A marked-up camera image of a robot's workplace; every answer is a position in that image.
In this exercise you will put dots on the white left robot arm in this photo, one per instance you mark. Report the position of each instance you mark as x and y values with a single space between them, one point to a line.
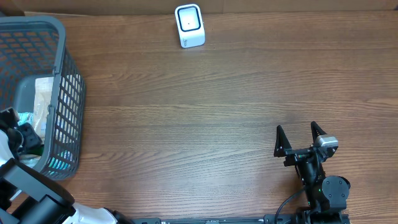
29 197

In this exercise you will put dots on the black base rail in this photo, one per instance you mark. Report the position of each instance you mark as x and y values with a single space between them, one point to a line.
242 220

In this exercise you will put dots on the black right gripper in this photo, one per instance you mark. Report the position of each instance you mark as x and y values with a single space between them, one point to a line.
282 144

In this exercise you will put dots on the grey plastic mesh basket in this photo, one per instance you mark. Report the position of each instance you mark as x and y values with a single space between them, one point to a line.
35 47

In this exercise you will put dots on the teal tissue packet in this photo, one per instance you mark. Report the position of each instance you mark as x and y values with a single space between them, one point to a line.
25 117

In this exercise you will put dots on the green lid jar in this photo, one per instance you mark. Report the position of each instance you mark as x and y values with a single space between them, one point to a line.
37 151

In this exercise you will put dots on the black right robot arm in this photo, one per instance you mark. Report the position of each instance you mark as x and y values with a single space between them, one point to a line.
326 195

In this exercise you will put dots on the beige plastic pouch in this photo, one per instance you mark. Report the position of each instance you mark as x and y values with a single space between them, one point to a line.
43 93

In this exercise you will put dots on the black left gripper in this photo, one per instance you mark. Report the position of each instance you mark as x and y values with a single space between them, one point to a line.
28 140

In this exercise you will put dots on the white barcode scanner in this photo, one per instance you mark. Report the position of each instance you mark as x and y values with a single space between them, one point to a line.
190 25

